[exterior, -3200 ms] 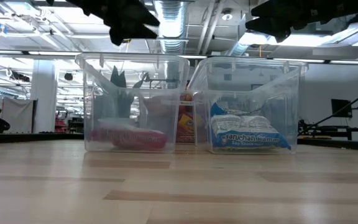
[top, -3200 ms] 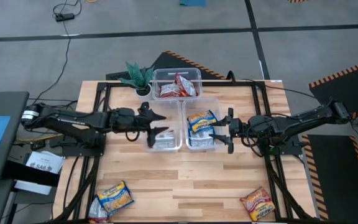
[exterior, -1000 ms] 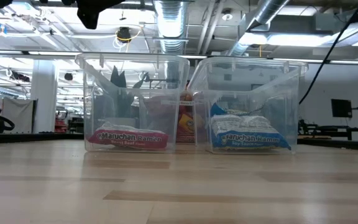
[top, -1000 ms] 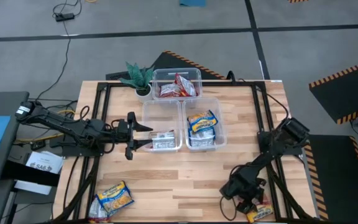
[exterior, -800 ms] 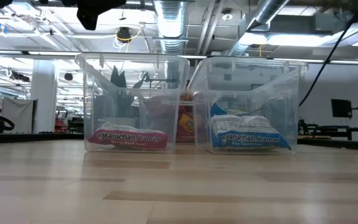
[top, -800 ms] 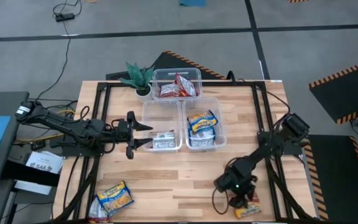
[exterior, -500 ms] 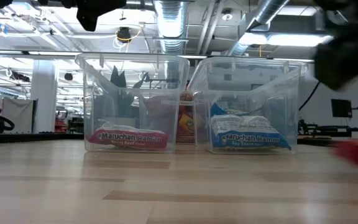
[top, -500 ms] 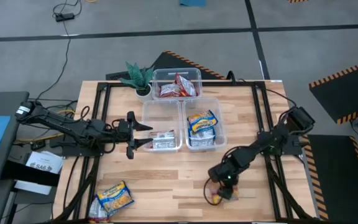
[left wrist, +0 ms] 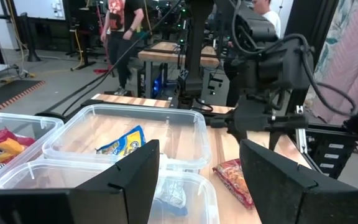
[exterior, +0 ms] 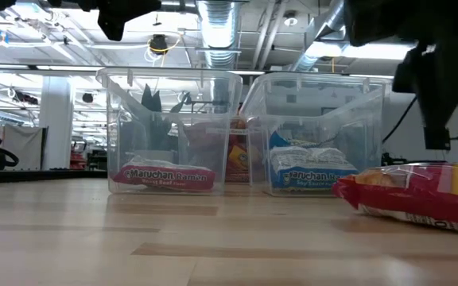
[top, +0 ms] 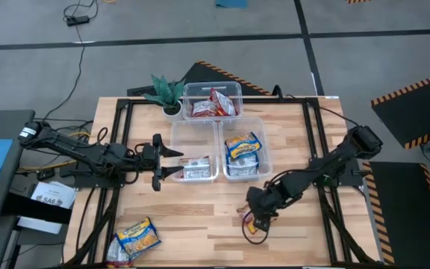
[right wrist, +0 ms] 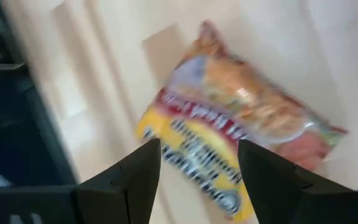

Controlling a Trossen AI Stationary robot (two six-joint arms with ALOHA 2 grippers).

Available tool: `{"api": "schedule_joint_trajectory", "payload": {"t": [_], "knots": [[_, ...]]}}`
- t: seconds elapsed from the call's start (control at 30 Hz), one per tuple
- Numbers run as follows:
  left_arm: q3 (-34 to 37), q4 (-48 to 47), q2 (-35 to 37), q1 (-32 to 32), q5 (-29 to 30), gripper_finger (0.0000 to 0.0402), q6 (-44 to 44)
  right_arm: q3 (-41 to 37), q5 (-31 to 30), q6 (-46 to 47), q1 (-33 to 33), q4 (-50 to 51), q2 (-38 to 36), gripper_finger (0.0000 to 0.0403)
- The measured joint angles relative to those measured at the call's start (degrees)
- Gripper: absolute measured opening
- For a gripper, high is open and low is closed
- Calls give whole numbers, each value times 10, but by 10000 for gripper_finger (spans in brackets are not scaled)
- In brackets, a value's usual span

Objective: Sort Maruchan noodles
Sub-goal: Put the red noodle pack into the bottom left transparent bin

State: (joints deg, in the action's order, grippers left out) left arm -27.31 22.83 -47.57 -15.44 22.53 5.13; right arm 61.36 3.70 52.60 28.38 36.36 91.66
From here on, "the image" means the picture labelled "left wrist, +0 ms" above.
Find blue Maruchan ramen packet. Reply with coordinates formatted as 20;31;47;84
95;124;147;156
152;179;188;217

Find pink striped curtain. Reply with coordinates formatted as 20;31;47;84
309;0;358;162

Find teal floral cloth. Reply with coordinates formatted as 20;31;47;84
317;0;358;74

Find thick black camera cable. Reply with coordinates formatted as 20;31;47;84
300;32;358;118

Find white wall board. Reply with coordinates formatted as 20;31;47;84
12;0;67;21

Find black floor mat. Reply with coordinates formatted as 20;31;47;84
0;79;46;113

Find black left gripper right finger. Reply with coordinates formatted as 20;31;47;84
239;139;358;224

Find yellow floor cable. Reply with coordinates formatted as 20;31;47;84
71;27;86;72

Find clear plastic bin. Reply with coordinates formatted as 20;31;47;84
0;159;220;224
41;103;213;175
0;111;65;190

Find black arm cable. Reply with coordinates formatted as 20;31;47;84
44;0;185;118

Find red mop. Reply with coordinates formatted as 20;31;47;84
93;0;115;75

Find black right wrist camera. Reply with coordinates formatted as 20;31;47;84
253;37;316;93

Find black pole stand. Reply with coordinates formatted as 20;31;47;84
19;12;42;62

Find black box white labels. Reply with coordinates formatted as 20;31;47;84
305;130;352;180

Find wooden workbench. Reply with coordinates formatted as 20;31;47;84
137;40;222;100

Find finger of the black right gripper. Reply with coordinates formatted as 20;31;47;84
228;128;248;141
268;129;284;152

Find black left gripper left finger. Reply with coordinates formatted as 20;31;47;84
0;139;160;224

